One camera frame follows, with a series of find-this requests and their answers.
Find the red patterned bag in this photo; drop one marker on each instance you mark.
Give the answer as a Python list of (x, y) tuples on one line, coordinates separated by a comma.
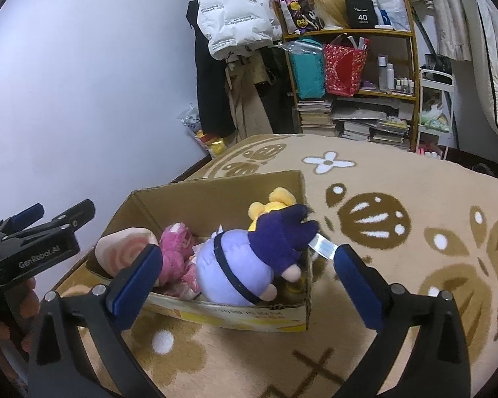
[(344, 70)]

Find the white quilt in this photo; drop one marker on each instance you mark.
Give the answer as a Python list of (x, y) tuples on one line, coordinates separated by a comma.
[(494, 49)]

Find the white trolley cart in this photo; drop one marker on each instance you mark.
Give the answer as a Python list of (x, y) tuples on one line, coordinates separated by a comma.
[(435, 87)]

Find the pink bear plush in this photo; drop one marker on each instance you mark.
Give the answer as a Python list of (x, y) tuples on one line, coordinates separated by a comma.
[(172, 253)]

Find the small stack of books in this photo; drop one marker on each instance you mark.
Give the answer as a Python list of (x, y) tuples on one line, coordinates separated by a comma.
[(315, 118)]

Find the blond wig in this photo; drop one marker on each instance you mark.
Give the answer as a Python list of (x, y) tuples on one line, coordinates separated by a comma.
[(330, 4)]

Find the pink patterned tote bag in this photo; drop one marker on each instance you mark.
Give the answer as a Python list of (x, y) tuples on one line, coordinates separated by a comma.
[(294, 8)]

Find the black box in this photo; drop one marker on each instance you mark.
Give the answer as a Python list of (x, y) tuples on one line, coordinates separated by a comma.
[(361, 14)]

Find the white puffer jacket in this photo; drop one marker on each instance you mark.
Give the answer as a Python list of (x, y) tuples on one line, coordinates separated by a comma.
[(232, 8)]

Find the pink roll plush cushion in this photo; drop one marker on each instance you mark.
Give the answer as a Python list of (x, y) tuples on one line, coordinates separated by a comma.
[(120, 248)]

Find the person's left hand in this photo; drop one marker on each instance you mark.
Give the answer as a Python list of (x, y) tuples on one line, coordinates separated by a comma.
[(31, 302)]

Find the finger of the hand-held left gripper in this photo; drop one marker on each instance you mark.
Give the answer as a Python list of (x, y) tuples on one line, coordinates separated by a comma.
[(27, 213), (74, 212)]

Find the black hanging trousers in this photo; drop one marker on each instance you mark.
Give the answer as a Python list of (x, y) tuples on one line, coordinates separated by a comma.
[(209, 91)]

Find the row of small bottles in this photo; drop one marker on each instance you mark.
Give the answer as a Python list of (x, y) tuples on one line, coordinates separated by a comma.
[(404, 87)]

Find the beige patterned rug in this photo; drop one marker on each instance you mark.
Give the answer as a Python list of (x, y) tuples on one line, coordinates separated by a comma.
[(398, 174)]

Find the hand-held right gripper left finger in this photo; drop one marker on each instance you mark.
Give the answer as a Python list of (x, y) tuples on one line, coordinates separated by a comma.
[(137, 286)]

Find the beige hanging trousers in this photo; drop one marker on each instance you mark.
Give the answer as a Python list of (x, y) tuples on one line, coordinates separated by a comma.
[(245, 103)]

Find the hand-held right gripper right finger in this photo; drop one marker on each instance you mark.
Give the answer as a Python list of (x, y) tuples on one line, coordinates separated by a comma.
[(359, 290)]

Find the teal bag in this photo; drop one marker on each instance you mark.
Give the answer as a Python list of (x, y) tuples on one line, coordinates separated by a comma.
[(307, 74)]

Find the cream curtain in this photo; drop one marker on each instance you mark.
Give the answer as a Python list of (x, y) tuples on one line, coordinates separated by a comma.
[(444, 8)]

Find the cardboard box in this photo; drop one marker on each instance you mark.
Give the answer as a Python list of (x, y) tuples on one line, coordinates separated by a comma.
[(232, 317)]

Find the wooden shelf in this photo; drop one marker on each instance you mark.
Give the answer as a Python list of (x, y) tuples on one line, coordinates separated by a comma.
[(413, 70)]

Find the wide stack of books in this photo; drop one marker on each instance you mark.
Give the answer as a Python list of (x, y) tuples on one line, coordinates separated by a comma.
[(369, 130)]

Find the clear plastic bag of toys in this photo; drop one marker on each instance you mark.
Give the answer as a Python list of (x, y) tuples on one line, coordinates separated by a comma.
[(193, 122)]

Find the black hanging garment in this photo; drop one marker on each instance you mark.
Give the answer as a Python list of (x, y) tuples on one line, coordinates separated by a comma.
[(278, 99)]

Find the purple plush doll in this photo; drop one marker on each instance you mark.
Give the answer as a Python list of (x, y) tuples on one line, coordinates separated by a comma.
[(232, 265)]

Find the yellow plush toy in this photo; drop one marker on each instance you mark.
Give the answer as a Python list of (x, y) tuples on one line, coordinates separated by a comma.
[(269, 209)]

